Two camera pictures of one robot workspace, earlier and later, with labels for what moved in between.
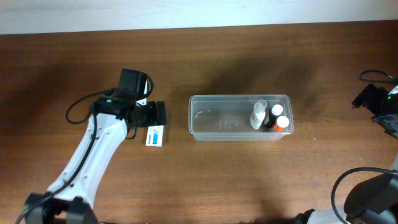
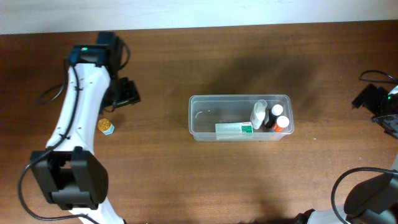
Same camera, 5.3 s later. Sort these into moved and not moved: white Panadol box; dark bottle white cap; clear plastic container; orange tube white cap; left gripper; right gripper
Moved: white Panadol box; left gripper
Not moved: dark bottle white cap; orange tube white cap; clear plastic container; right gripper
